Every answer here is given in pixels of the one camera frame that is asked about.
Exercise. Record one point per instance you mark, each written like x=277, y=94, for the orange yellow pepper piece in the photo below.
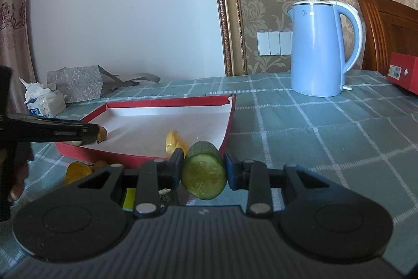
x=77, y=170

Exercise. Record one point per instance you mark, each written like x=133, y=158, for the small brown longan fruit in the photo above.
x=102, y=134

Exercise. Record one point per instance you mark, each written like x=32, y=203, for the grey patterned gift bag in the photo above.
x=83, y=83

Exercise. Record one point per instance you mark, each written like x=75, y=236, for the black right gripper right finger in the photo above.
x=316, y=216

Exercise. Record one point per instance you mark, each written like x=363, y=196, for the light blue electric kettle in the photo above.
x=318, y=63

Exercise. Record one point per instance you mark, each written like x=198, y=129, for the brown patterned curtain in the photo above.
x=15, y=51

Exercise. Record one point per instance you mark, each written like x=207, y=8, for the white wall switch panel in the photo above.
x=274, y=43

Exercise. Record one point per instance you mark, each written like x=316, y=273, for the red rectangular box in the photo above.
x=403, y=71

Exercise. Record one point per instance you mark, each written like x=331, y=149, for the green cucumber piece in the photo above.
x=203, y=172

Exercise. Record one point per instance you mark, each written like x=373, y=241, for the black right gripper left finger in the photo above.
x=85, y=218

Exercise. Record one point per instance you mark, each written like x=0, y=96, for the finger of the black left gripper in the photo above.
x=25, y=129

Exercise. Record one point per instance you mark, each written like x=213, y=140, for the white tissue pack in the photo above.
x=43, y=101

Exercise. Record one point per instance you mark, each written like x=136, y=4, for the small orange round fruit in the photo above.
x=99, y=165

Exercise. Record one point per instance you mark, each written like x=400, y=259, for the wooden bed headboard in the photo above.
x=390, y=27

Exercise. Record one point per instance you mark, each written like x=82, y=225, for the red shallow tray box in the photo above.
x=137, y=130

